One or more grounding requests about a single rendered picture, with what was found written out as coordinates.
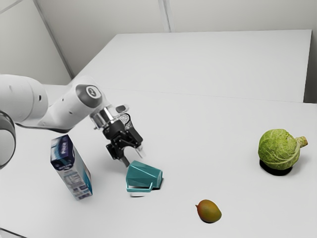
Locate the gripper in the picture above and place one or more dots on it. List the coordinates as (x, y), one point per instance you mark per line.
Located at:
(120, 135)

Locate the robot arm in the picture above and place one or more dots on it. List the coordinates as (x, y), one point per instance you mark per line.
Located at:
(34, 104)

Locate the teal faceted mug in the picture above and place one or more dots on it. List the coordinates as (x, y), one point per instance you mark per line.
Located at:
(143, 176)

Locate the blue and white carton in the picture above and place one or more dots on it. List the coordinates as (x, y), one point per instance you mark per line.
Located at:
(71, 167)

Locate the red-green mango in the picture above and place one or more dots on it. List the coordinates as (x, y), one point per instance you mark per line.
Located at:
(208, 210)

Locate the green cabbage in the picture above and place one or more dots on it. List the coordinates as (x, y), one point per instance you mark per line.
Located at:
(278, 148)

